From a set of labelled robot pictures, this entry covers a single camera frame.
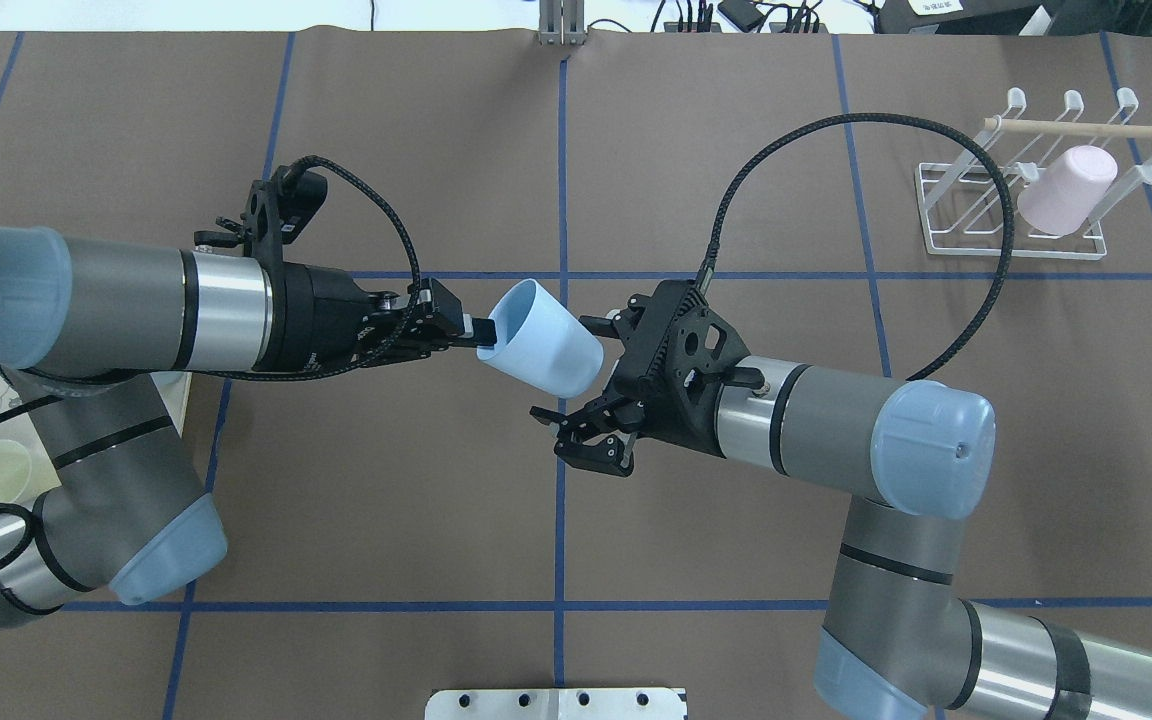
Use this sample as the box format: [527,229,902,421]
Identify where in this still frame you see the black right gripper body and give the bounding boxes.
[605,281,753,456]

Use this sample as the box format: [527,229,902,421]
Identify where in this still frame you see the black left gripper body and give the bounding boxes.
[259,263,472,376]

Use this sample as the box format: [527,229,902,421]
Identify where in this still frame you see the light blue plastic cup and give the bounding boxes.
[476,279,604,397]

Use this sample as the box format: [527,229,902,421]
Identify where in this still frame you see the pink plastic cup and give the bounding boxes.
[1018,145,1117,237]

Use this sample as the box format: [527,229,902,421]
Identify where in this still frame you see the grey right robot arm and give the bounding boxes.
[530,281,1152,719]

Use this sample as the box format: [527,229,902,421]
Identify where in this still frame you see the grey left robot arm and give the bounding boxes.
[0,222,497,630]

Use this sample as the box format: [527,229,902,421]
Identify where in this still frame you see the brown paper table cover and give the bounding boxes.
[0,28,1152,719]

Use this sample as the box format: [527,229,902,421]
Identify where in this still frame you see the braided right camera cable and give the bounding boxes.
[696,113,1016,382]

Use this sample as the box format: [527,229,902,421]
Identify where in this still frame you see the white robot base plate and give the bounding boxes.
[424,685,689,719]

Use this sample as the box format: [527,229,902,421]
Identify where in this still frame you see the grey aluminium frame post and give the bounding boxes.
[536,0,588,46]

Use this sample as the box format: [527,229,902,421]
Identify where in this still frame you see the black cables and hubs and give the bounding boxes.
[586,0,882,35]

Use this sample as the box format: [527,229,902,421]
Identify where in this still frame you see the white wire cup rack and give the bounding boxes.
[914,88,1152,262]

